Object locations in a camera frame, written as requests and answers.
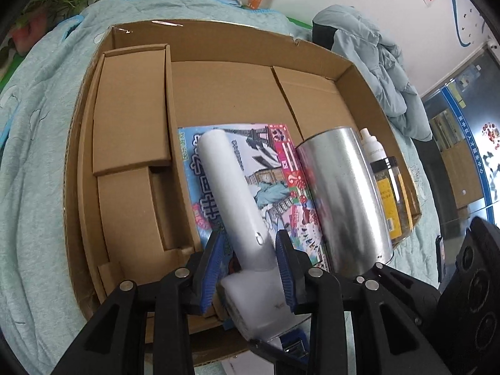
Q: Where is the light blue blanket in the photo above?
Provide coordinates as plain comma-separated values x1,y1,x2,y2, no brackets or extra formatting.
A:
0,0,442,375

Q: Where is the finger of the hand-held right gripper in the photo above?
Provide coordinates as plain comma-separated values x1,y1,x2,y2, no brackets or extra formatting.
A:
353,262,444,331
247,328,311,366

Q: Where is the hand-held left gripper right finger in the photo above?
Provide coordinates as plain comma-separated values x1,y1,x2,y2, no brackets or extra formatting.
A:
275,230,450,375

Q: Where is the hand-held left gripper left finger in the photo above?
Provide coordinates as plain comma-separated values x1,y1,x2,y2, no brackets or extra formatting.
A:
51,230,224,375

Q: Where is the large cardboard box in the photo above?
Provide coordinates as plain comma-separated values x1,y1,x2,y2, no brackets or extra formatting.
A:
62,19,424,368

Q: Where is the colourful board game box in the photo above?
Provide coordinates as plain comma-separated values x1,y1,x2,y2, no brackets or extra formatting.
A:
177,123,333,278

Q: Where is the clear jar with yellow label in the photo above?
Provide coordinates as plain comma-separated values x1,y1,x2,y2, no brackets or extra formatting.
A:
369,156,414,241

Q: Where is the small brown cardboard box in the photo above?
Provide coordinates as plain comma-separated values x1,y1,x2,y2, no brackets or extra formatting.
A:
92,44,174,176
96,166,204,286

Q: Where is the white hair dryer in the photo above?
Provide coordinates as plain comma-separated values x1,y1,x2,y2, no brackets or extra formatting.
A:
195,129,309,344

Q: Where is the green mat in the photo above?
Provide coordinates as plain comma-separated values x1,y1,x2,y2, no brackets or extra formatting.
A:
0,57,18,87

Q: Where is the silver tin can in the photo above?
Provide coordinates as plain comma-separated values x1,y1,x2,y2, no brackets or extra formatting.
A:
295,126,393,276

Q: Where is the light blue padded jacket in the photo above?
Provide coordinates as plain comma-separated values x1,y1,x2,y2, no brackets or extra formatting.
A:
312,5,433,141

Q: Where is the glass door cabinet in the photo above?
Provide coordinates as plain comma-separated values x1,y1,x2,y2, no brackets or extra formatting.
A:
420,45,500,227

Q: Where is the white spray bottle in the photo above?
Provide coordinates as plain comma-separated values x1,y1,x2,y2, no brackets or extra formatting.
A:
359,128,385,163

